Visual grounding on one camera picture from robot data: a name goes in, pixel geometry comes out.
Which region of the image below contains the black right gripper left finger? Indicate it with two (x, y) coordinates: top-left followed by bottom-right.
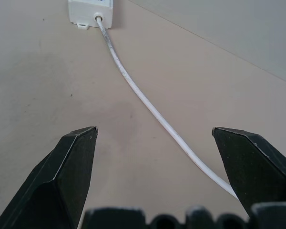
(0, 126), (99, 229)

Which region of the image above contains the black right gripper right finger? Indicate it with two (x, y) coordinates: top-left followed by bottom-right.
(211, 126), (286, 219)

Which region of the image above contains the white power strip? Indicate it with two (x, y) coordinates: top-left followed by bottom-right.
(68, 0), (117, 31)

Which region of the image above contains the white cable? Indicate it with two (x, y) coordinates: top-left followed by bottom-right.
(94, 13), (239, 200)

